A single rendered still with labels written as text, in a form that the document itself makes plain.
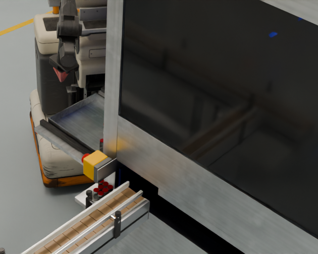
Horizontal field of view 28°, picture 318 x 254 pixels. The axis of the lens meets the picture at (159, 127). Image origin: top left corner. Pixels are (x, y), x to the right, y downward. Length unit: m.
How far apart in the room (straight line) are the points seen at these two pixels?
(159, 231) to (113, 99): 0.50
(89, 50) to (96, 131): 0.64
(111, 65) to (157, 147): 0.30
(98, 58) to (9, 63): 1.56
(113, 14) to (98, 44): 1.17
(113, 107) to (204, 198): 0.42
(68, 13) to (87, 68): 0.80
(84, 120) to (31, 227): 0.95
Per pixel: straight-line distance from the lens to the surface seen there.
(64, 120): 2.59
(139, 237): 2.35
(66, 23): 2.30
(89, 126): 2.56
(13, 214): 3.45
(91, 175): 2.19
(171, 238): 2.21
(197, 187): 1.97
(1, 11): 5.25
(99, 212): 2.14
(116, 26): 1.92
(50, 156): 3.36
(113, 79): 2.02
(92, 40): 3.08
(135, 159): 2.12
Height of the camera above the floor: 2.47
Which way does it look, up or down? 38 degrees down
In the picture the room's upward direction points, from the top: 6 degrees clockwise
